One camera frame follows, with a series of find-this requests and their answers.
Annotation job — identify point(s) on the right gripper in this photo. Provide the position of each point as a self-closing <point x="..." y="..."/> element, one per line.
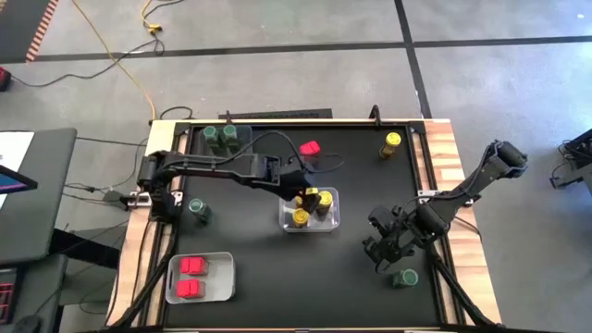
<point x="400" y="229"/>

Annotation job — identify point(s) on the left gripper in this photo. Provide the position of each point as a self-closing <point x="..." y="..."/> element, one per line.
<point x="293" y="178"/>

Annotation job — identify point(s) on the red-lid smoked paprika tin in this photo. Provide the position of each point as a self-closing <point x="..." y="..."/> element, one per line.
<point x="192" y="265"/>
<point x="188" y="288"/>
<point x="310" y="148"/>

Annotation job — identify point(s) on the green-lid spice jar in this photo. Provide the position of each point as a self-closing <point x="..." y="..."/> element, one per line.
<point x="409" y="277"/>
<point x="198" y="205"/>
<point x="211" y="134"/>
<point x="230" y="133"/>

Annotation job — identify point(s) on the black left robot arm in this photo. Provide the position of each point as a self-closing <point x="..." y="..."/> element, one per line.
<point x="208" y="164"/>

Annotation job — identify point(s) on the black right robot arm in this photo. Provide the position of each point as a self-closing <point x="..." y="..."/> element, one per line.
<point x="481" y="178"/>

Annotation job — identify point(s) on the clear plastic bin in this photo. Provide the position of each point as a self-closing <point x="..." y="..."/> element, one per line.
<point x="245" y="139"/>
<point x="330" y="224"/>

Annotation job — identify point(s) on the silver mounting plate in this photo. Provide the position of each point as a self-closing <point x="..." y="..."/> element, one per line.
<point x="176" y="198"/>
<point x="424" y="195"/>

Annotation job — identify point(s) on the wooden table board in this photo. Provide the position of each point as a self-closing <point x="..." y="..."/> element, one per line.
<point x="467" y="259"/>

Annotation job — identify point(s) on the black ribbed strip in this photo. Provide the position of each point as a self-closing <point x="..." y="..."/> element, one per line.
<point x="277" y="114"/>

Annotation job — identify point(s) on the black clamp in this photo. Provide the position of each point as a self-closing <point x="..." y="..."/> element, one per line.
<point x="375" y="114"/>
<point x="227" y="118"/>

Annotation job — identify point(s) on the white plastic bin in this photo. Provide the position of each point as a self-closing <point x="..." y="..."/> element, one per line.
<point x="219" y="277"/>

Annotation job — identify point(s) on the grey side desk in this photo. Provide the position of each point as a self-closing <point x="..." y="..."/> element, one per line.
<point x="41" y="208"/>

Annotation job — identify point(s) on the white paper sheet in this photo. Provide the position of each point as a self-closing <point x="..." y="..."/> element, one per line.
<point x="16" y="148"/>

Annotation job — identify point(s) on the lit computer screen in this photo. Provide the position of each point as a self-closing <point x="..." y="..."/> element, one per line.
<point x="11" y="182"/>

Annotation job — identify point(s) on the backlit keyboard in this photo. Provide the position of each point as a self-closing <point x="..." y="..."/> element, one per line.
<point x="7" y="296"/>

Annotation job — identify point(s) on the red device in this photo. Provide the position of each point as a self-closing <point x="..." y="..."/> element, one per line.
<point x="4" y="78"/>

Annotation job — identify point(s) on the black orange-striped floor mat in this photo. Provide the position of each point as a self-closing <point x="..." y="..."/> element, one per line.
<point x="18" y="28"/>

